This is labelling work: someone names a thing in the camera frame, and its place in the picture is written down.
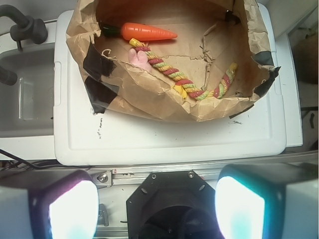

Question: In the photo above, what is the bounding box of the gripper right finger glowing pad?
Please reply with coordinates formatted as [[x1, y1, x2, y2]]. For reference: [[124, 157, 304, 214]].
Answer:
[[214, 163, 288, 239]]

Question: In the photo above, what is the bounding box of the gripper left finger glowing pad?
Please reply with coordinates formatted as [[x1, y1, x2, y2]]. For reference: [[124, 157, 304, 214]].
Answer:
[[28, 170, 99, 239]]

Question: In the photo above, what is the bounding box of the white plastic tray lid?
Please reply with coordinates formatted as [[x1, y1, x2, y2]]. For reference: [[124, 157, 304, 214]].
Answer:
[[53, 10, 287, 165]]

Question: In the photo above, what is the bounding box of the grey toy sink basin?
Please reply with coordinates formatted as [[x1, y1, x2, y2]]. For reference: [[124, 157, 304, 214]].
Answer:
[[0, 43, 55, 160]]

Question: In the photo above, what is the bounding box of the pink plush bunny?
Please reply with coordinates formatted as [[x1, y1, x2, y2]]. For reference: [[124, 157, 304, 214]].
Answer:
[[128, 49, 152, 72]]

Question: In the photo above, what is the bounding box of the brown paper bag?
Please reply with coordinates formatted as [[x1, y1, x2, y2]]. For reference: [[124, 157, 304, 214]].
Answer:
[[66, 0, 279, 122]]

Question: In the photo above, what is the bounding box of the grey sink faucet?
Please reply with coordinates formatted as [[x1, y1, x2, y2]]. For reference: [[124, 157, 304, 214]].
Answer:
[[0, 4, 48, 51]]

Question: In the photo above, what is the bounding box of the orange plastic carrot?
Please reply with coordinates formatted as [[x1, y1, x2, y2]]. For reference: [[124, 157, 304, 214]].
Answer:
[[101, 22, 177, 41]]

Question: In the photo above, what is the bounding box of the aluminium rail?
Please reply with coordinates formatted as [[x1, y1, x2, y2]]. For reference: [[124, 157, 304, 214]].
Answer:
[[1, 150, 319, 187]]

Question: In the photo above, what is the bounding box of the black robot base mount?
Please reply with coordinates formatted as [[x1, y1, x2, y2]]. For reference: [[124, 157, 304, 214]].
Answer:
[[126, 171, 223, 239]]

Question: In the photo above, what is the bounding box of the multicolour twisted rope toy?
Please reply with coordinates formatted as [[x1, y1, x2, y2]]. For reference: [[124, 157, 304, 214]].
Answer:
[[129, 38, 238, 101]]

